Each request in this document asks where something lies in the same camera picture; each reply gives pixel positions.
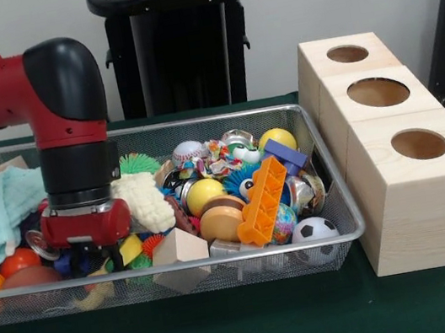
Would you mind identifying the yellow ball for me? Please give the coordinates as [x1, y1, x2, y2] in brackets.
[183, 175, 230, 219]
[256, 124, 298, 156]

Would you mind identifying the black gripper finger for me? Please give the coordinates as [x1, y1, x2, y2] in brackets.
[106, 238, 126, 272]
[67, 243, 92, 280]

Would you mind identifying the wooden box with three holes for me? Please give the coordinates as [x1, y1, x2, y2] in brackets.
[289, 19, 445, 286]

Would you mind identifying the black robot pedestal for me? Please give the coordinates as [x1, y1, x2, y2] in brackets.
[86, 0, 280, 126]

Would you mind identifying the purple toy block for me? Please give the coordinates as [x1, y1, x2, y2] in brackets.
[260, 133, 312, 180]

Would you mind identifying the yellow plush duck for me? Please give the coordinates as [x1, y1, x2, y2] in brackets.
[69, 281, 118, 313]

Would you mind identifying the cream knitted cloth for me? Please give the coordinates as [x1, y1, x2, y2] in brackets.
[108, 167, 178, 240]

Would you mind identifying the silver-topped soda can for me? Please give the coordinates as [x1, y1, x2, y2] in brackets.
[24, 226, 62, 266]

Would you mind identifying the toy burger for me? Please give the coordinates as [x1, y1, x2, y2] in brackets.
[194, 191, 253, 248]

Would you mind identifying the clear mesh bin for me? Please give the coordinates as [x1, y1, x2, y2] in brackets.
[0, 90, 372, 328]

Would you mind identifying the plain wooden block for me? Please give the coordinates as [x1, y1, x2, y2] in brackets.
[146, 223, 216, 298]

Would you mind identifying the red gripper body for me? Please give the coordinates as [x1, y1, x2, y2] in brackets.
[37, 196, 136, 254]

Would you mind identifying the colourful knotted rope toy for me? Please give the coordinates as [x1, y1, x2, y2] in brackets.
[174, 136, 245, 183]

